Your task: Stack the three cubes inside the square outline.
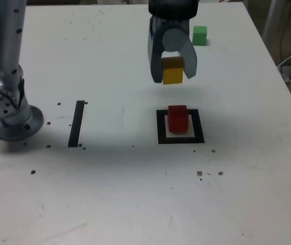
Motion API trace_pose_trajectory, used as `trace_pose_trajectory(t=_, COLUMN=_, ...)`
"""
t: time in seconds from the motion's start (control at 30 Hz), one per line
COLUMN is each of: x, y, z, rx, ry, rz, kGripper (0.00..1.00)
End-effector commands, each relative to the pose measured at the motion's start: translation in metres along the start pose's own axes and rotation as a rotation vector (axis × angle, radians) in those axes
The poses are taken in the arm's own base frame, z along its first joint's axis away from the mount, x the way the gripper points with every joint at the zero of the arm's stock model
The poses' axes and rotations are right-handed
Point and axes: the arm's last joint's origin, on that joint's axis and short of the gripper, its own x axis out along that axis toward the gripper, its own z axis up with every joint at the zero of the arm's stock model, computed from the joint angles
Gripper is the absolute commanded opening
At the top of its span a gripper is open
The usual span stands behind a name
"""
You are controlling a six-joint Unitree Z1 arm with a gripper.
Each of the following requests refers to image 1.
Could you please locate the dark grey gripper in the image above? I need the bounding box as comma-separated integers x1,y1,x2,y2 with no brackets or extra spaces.
147,15,198,84

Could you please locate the yellow cube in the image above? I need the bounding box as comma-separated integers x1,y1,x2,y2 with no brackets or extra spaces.
161,56,184,85

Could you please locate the green cube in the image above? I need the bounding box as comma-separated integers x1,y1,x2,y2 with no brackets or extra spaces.
192,25,208,46

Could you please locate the red cube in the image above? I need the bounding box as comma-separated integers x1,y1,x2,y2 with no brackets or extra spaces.
167,105,188,135

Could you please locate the black tape square outline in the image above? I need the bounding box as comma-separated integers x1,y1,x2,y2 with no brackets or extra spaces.
156,109,205,145

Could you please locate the black tape strip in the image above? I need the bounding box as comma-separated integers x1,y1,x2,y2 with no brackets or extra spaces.
67,100,85,148

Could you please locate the white slanted post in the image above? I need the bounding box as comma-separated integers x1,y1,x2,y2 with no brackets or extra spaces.
261,0,285,41

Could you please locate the thin black background cable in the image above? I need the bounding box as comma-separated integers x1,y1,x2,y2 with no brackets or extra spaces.
278,0,291,64

